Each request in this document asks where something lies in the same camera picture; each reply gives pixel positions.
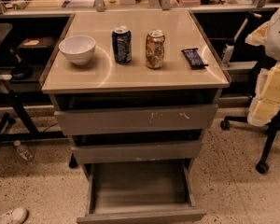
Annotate black office chair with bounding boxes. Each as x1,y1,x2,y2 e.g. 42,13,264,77
220,111,280,175

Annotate white bowl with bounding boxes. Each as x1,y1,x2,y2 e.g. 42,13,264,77
59,35,96,65

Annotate dark round joystick device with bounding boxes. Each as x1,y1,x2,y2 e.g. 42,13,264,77
9,48,33,80

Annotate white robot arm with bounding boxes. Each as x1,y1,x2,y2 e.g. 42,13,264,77
245,8,280,127

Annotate grey drawer cabinet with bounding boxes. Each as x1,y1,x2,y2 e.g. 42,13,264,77
38,9,231,170

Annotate grey bottom drawer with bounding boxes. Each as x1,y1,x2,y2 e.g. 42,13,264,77
77,160,205,224

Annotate plastic water bottle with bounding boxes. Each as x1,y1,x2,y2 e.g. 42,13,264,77
14,140,34,161

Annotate grey top drawer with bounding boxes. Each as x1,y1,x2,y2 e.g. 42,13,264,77
55,104,217,135

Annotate black box on shelf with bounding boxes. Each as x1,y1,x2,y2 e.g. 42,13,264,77
17,36,56,63

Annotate grey drawer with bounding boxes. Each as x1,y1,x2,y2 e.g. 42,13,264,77
77,160,205,224
72,129,203,163
55,104,217,135

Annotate blue soda can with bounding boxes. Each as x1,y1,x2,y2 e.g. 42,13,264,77
112,25,132,63

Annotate grey middle drawer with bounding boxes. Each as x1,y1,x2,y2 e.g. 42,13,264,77
72,129,203,163

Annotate gold soda can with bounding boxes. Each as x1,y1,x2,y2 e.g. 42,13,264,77
146,30,165,69

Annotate white shoe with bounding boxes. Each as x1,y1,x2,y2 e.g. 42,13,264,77
0,207,28,224

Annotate black desk frame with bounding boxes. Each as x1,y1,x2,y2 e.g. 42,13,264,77
0,22,66,168

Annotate dark blue snack bar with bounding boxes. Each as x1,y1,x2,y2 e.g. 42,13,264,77
182,48,207,69

